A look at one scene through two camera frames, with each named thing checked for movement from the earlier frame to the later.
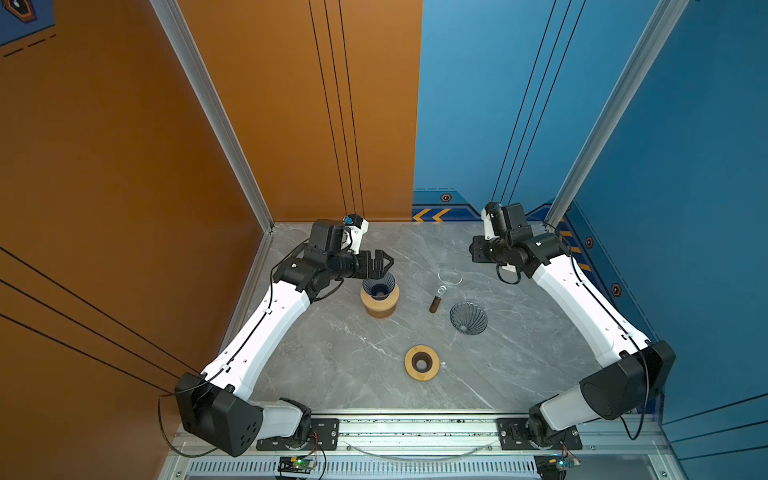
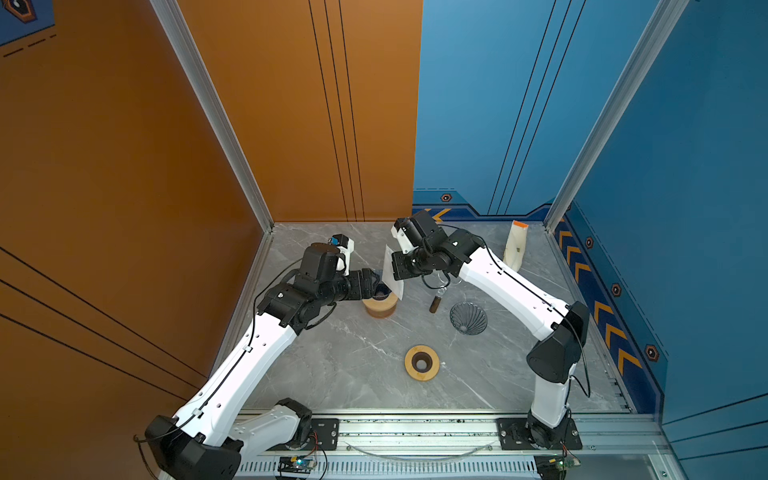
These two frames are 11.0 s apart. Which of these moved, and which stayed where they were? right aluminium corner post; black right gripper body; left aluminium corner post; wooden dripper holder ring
Moved: black right gripper body
Stayed: left aluminium corner post; wooden dripper holder ring; right aluminium corner post
